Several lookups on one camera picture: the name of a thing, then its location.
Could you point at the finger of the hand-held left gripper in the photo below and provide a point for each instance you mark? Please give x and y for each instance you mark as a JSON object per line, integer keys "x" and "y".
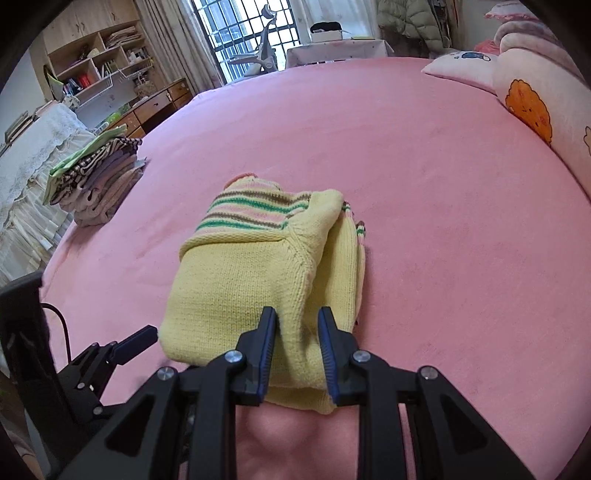
{"x": 136, "y": 344}

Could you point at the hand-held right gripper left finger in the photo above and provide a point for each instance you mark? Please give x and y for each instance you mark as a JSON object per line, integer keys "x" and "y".
{"x": 267, "y": 364}

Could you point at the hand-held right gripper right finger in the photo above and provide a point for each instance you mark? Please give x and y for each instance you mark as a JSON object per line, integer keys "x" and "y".
{"x": 328, "y": 364}

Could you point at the yellow striped knit sweater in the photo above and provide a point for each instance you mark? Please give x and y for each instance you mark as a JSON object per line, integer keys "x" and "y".
{"x": 240, "y": 286}

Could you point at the stack of folded clothes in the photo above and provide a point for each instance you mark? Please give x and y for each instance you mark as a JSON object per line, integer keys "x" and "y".
{"x": 97, "y": 180}

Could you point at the white lace cover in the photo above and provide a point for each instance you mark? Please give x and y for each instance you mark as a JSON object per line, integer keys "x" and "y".
{"x": 32, "y": 166}

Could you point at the pink bed blanket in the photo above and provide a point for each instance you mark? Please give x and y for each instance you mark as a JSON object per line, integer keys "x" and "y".
{"x": 415, "y": 184}

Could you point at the wooden desk with drawers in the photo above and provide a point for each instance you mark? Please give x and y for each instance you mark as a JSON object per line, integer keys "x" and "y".
{"x": 152, "y": 104}

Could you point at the beige curtain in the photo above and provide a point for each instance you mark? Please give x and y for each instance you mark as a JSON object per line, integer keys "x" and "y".
{"x": 171, "y": 41}

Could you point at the wooden bookshelf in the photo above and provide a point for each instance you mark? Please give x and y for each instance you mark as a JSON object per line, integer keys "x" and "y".
{"x": 92, "y": 41}

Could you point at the table with white cloth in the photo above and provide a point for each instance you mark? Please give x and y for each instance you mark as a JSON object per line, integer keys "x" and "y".
{"x": 339, "y": 50}

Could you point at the grey office chair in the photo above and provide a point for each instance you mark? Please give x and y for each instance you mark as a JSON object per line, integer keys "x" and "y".
{"x": 265, "y": 46}

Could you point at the pink pillow with blue print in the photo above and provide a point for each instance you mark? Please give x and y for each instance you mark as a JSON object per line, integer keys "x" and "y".
{"x": 461, "y": 69}

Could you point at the barred window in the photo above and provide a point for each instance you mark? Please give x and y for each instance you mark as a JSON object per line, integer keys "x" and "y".
{"x": 235, "y": 32}

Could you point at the white box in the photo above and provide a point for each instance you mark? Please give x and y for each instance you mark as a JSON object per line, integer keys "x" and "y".
{"x": 328, "y": 37}

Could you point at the black bag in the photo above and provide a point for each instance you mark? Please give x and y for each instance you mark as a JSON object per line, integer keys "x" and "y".
{"x": 325, "y": 26}

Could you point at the large pillow with cookie print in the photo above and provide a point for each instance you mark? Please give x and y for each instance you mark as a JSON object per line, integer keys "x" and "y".
{"x": 563, "y": 106}

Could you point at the white sheer curtain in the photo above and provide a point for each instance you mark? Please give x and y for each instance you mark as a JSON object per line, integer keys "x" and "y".
{"x": 341, "y": 11}

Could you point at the hanging beige puffer jacket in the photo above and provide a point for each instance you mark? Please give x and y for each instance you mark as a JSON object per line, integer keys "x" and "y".
{"x": 415, "y": 21}

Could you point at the small pink plush cushion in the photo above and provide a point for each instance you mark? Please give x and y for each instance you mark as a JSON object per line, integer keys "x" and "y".
{"x": 488, "y": 47}

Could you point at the folded pink quilt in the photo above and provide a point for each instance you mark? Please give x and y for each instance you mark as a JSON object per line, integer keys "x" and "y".
{"x": 540, "y": 41}

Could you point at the pink ruffled pillow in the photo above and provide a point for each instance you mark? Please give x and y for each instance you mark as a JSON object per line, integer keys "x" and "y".
{"x": 512, "y": 10}

